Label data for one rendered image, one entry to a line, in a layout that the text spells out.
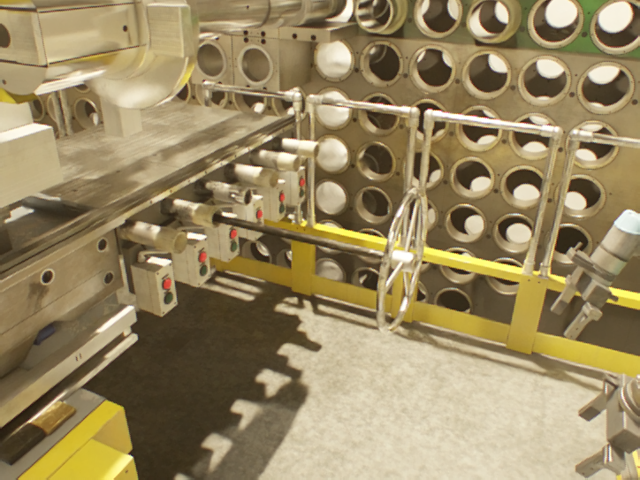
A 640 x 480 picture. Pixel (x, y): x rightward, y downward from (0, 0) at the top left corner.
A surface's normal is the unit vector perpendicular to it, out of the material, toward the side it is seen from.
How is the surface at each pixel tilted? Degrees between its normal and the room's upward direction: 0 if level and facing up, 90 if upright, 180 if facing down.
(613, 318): 90
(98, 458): 0
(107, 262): 90
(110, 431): 90
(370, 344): 0
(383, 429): 0
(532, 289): 90
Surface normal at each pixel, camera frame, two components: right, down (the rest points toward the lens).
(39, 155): 0.92, 0.20
